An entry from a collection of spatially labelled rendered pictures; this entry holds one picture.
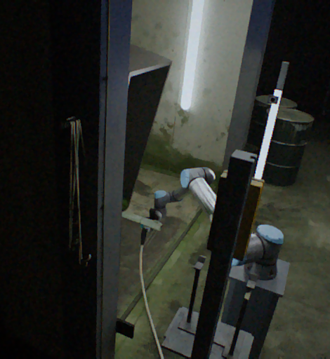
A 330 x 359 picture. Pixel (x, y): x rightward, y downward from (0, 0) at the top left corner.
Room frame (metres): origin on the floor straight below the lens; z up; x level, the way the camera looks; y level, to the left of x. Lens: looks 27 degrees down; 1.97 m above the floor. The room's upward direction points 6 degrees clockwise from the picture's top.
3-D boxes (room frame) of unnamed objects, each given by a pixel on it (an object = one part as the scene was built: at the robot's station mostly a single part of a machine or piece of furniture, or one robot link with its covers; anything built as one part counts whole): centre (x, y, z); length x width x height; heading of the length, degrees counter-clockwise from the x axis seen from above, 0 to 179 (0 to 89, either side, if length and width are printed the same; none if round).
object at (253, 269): (1.65, -0.60, 0.69); 0.19 x 0.19 x 0.10
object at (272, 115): (2.88, -0.79, 1.02); 0.06 x 0.02 x 0.83; 69
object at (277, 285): (1.65, -0.60, 0.32); 0.31 x 0.31 x 0.64; 69
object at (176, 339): (0.99, -0.23, 0.78); 0.31 x 0.23 x 0.01; 69
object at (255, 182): (0.91, -0.21, 1.42); 0.12 x 0.06 x 0.26; 69
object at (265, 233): (1.64, -0.59, 0.83); 0.17 x 0.15 x 0.18; 118
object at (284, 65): (2.91, -0.81, 0.82); 0.05 x 0.05 x 1.64; 69
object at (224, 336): (1.01, -0.24, 0.95); 0.26 x 0.15 x 0.32; 69
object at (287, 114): (4.34, -1.40, 0.86); 0.54 x 0.54 x 0.01
